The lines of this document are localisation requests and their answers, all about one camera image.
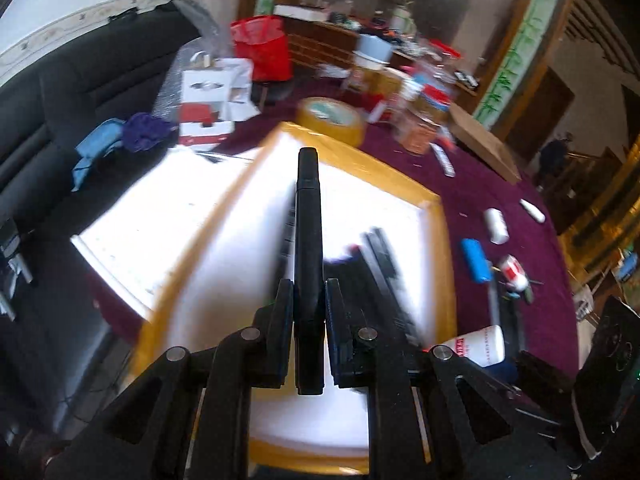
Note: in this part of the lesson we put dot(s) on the white tube on table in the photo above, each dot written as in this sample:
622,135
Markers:
532,210

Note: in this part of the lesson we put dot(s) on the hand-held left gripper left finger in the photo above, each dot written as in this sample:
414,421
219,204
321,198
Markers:
285,330

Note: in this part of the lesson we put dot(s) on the red white carton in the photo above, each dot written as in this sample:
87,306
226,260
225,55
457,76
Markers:
377,111

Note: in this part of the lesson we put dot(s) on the white pill bottle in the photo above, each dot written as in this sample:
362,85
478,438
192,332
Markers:
496,226

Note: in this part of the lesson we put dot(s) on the pile of marker pens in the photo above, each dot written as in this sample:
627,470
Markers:
380,270

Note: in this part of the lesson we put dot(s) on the thick black marker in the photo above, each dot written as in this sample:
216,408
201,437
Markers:
309,240

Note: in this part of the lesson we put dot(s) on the red lid plastic jar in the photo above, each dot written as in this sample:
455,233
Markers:
430,95

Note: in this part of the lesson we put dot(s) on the blue lighter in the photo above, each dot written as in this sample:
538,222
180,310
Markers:
476,260

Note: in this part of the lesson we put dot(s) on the white bottle orange cap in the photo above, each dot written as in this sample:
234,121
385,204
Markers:
477,345

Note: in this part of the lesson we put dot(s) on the black sofa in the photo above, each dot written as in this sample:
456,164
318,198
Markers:
60,90

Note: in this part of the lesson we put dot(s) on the purple velvet tablecloth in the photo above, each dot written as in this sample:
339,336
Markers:
450,195

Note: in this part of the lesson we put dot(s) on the light blue plastic tub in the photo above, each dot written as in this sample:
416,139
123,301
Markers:
375,50

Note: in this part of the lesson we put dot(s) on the red white glue bottle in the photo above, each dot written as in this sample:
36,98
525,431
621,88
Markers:
515,271

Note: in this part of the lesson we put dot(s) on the white red paper box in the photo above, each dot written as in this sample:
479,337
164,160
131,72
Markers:
210,100

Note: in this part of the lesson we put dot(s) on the purple cloth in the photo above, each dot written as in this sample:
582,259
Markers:
147,132

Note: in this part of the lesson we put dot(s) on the small white tube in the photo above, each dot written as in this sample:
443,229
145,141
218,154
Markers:
442,160

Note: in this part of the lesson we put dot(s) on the red plastic basket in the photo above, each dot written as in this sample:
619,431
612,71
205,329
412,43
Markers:
262,50

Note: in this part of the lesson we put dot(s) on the yellow carton boxes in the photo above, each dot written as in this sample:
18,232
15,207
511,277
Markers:
375,85

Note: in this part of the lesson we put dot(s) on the white foam lid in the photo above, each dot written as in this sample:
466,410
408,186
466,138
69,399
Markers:
165,210

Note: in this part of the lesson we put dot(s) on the clear bubble wrap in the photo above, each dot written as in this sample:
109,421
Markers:
200,30

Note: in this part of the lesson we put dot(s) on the blue cloth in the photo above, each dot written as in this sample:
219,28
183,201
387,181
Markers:
97,145

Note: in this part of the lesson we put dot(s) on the clear toothpick jar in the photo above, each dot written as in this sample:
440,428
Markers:
417,130

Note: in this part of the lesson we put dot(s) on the brown cardboard box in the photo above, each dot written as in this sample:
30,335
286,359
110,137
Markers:
485,140

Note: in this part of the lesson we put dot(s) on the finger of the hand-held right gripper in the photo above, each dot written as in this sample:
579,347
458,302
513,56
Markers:
542,372

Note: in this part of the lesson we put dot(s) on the tan packing tape roll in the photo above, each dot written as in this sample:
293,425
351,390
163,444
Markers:
330,120

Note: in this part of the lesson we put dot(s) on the brown wooden door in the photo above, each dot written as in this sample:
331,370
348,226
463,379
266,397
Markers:
542,110

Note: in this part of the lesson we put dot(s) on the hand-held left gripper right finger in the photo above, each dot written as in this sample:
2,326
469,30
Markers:
336,340

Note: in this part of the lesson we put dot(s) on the yellow-taped white foam box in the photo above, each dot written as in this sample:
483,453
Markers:
250,240

